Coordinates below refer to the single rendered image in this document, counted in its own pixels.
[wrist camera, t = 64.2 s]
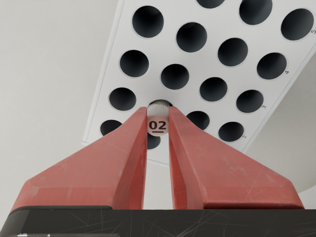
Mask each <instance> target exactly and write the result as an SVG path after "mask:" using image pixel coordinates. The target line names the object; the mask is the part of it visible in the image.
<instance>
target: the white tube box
mask: <svg viewBox="0 0 316 237"><path fill-rule="evenodd" d="M315 51H316V0H118V3H117V7H116V10H115V14H114V18H113V22H112V25H111V30H110V34H109V37H108V41H107V45H106V49H105V52H104V56H103V61H102V65H101V68H100V72H99V76H98V80H97V84H96V87H95V92H94V96H93V99H92V103H91V107H90V111H89V115H88V118H87V123H86V127H85V131H84V134H83V138H82V142H81V144H82V145H85V146H88V145H89V144H91V143H93V142H94V141H96V140H98V139H100V138H101V137H103V136H105V135H106V134H108V133H110V132H112V131H113V130H115V129H117V128H118V127H120V126H121V125H122V124H123V123H124V122H125V121H126V120H127V119H128V118H129V117H130V116H131V115H133V114H134V113H135V112H136V111H137V110H138V109H139V108H140V107H147V108H148V106H149V105H150V103H152V102H153V101H155V100H159V99H162V100H167V101H169V102H170V106H174V107H176V108H178V109H179V110H180V111H181V112H182V113H183V114H184V115H185V116H186V117H187V118H188V119H189V120H190V121H191V122H192V123H193V124H194V125H196V126H197V127H198V128H200V129H202V130H203V131H205V132H207V133H209V134H210V135H212V136H214V137H215V138H217V139H219V140H221V141H222V142H224V143H226V144H227V145H229V146H231V147H233V148H234V149H236V150H238V151H240V152H242V153H244V154H245V153H246V151H247V150H248V149H249V147H250V146H251V144H252V143H253V141H254V140H255V138H256V137H257V135H258V134H259V132H260V131H261V130H262V128H263V127H264V125H265V124H266V122H267V121H268V119H269V118H270V116H271V115H272V114H273V112H274V111H275V109H276V108H277V106H278V105H279V104H280V102H281V101H282V99H283V98H284V96H285V95H286V93H287V92H288V90H289V89H290V87H291V86H292V85H293V83H294V82H295V80H296V79H297V77H298V76H299V74H300V73H301V72H302V70H303V69H304V67H305V66H306V64H307V63H308V61H309V60H310V58H311V57H312V55H313V54H314V53H315ZM147 162H149V163H153V164H156V165H160V166H164V167H168V168H169V136H168V133H167V134H165V135H163V136H153V135H151V134H149V133H148V136H147Z"/></svg>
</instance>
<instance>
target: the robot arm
mask: <svg viewBox="0 0 316 237"><path fill-rule="evenodd" d="M147 136H148V132H147V107H140V108H139V109H138V110H137V111H136V112H135V113H134V114H133V115H131V116H130V117H129V118H128V119H127V120H126V121H125V122H124V123H123V124H122V125H121V126H120V127H118V128H117V129H115V130H113V131H112V132H110V133H108V134H106V135H105V136H103V137H101V138H100V139H98V140H96V141H94V142H93V143H91V144H89V145H88V146H86V147H84V148H82V149H80V150H79V151H77V152H75V153H73V154H72V155H70V156H68V157H67V158H65V159H63V160H61V161H60V162H58V163H56V164H54V165H53V166H51V167H49V168H48V169H46V170H44V171H42V172H41V173H39V174H37V175H35V176H34V177H32V178H30V179H28V180H27V181H26V182H25V183H24V185H23V186H22V188H21V190H20V192H19V194H18V196H17V198H16V200H15V202H14V205H13V207H12V209H11V211H10V213H9V215H8V217H7V219H6V221H5V223H4V225H3V227H2V229H1V231H0V237H316V209H305V207H304V205H303V203H302V201H301V199H300V197H299V195H298V193H297V191H296V189H295V187H294V185H293V184H292V182H291V181H290V180H288V179H287V178H285V177H283V176H282V175H280V174H278V173H276V172H275V171H273V170H271V169H269V168H268V167H266V166H264V165H263V164H261V163H259V162H257V161H256V160H254V159H252V158H250V157H249V156H247V155H245V154H244V153H242V152H240V151H238V150H236V149H234V148H233V147H231V146H229V145H227V144H226V143H224V142H222V141H221V140H219V139H217V138H215V137H214V136H212V135H210V134H209V133H207V132H205V131H203V130H202V129H200V128H198V127H197V126H196V125H194V124H193V123H192V122H191V121H190V120H189V119H188V118H187V117H186V116H185V115H184V114H183V113H182V112H181V111H180V110H179V109H178V108H176V107H174V106H170V107H169V132H168V136H169V169H170V181H171V192H172V204H173V209H143V203H144V192H145V180H146V169H147Z"/></svg>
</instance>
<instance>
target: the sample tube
mask: <svg viewBox="0 0 316 237"><path fill-rule="evenodd" d="M169 107H170V102H169V101H167V100H162V99H159V100H155V101H153V102H152V103H150V105H149V106H148V108H147V132H148V133H149V134H151V135H153V136H163V135H165V134H167V133H168V132H169Z"/></svg>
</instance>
